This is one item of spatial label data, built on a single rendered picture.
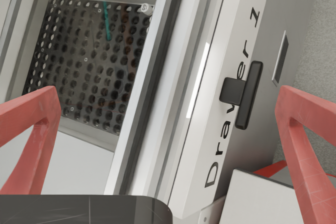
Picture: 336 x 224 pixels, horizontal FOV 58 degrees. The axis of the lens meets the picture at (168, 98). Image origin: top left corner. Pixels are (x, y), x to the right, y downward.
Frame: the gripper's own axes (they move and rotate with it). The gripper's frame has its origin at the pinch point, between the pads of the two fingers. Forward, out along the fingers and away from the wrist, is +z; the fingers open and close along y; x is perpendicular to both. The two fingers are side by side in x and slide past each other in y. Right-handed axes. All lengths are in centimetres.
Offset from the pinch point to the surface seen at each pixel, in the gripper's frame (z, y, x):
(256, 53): 35.9, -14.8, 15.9
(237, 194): 18.5, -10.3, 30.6
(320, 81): 84, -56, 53
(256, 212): 16.0, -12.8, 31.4
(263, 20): 38.5, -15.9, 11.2
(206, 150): 13.9, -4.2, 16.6
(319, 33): 97, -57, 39
